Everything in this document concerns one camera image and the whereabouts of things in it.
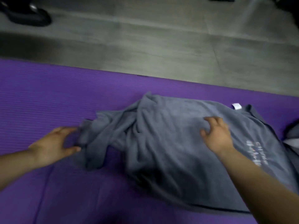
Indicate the person's left hand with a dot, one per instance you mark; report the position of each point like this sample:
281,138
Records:
51,146

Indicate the person's right hand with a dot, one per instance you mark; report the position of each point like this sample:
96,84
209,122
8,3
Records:
219,137

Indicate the dark grey tagged towel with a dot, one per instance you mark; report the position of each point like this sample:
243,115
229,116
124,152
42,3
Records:
163,128

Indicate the person's right forearm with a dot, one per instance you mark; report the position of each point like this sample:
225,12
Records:
264,188

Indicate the purple yoga mat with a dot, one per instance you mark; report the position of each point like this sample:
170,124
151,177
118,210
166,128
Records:
46,90

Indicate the black equipment foot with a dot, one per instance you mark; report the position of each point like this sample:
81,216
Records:
25,16

